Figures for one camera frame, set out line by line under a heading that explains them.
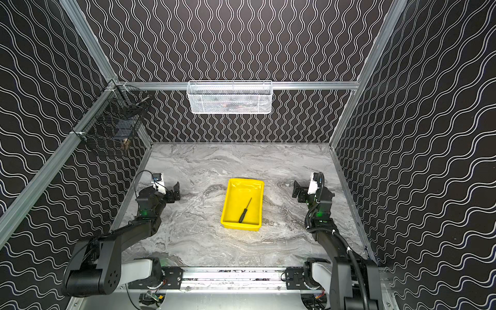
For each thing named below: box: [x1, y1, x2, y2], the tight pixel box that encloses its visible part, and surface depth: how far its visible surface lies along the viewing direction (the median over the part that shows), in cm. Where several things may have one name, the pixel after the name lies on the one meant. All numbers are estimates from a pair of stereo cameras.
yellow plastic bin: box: [220, 178, 265, 232], surface depth 95 cm
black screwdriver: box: [238, 196, 253, 224], surface depth 92 cm
